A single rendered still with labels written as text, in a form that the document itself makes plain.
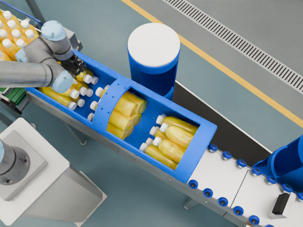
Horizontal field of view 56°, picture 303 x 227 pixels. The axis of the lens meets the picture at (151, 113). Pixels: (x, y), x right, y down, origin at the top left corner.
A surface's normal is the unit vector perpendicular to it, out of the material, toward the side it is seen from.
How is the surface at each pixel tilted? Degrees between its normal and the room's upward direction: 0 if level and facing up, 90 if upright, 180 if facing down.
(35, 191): 0
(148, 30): 0
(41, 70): 57
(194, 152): 20
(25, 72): 63
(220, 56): 0
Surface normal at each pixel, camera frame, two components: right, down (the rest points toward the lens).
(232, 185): 0.00, -0.38
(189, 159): -0.29, 0.11
